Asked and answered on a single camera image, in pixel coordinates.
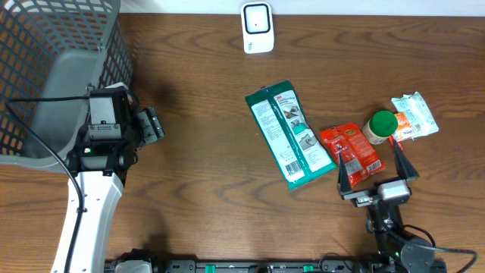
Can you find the red stick packet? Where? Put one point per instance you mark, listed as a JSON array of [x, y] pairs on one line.
[[395, 144]]

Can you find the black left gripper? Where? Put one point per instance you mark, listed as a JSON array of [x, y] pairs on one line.
[[151, 125]]

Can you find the orange red snack bag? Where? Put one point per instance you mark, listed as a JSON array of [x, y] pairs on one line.
[[359, 156]]

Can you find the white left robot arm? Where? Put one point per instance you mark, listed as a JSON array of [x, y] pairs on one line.
[[98, 165]]

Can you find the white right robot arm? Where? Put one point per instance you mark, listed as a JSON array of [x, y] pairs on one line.
[[398, 249]]

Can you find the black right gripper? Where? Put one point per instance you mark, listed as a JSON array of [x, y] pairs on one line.
[[368, 197]]

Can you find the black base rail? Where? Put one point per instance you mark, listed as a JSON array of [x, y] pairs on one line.
[[143, 260]]

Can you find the green 3M cloth package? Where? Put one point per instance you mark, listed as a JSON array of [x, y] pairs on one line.
[[296, 149]]

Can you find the light teal wipes packet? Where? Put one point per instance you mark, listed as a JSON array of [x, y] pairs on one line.
[[418, 114]]

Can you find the green lid jar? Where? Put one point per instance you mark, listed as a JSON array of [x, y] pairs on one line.
[[381, 126]]

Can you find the small orange box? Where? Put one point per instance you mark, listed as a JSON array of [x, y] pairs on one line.
[[404, 130]]

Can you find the grey plastic mesh basket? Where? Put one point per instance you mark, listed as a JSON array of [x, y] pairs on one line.
[[53, 54]]

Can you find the white barcode scanner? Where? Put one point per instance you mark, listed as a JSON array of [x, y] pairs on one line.
[[257, 27]]

